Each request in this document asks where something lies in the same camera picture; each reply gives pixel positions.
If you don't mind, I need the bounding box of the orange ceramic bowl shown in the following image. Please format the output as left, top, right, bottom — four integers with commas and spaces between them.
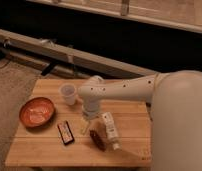
19, 97, 55, 128

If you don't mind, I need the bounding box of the white tube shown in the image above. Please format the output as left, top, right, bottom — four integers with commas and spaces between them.
102, 112, 120, 150

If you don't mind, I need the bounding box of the wooden table board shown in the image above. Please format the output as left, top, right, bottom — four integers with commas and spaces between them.
5, 79, 151, 167

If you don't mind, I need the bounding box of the brown snack bar wrapper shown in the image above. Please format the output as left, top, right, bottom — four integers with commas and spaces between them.
90, 130, 106, 151

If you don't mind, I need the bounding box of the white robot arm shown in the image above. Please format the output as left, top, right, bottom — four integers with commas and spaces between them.
78, 70, 202, 171

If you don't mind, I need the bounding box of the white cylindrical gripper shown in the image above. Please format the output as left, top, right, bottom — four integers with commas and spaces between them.
80, 100, 99, 135

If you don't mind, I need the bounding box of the clear plastic cup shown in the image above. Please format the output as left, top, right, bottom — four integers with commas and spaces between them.
59, 84, 76, 105

